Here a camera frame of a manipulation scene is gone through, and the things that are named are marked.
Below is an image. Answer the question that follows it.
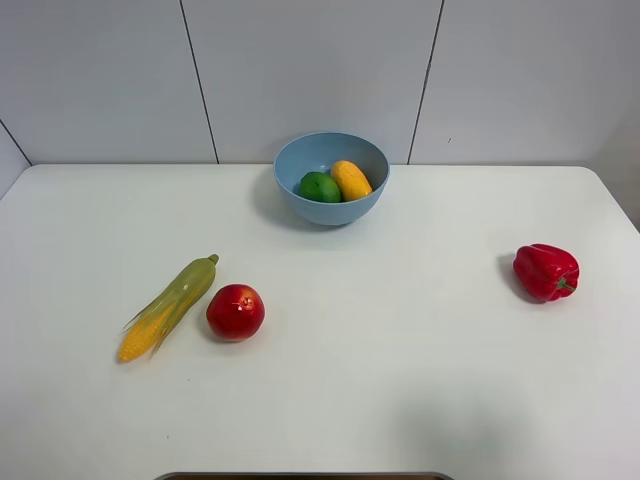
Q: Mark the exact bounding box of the green lime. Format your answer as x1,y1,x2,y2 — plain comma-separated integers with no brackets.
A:
298,172,341,203

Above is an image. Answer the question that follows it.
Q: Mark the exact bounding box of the yellow mango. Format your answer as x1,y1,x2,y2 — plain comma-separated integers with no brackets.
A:
330,160,373,202

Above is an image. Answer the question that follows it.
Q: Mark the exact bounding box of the red apple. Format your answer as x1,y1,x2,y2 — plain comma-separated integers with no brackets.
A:
206,284,265,342

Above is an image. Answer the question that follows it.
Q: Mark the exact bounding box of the blue plastic bowl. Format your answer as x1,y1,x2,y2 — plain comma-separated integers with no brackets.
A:
273,132,390,226

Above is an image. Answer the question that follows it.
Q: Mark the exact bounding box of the corn cob with husk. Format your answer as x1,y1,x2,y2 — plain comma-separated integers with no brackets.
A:
116,254,219,363

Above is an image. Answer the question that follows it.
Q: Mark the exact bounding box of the red bell pepper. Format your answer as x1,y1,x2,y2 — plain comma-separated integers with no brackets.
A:
513,244,580,303

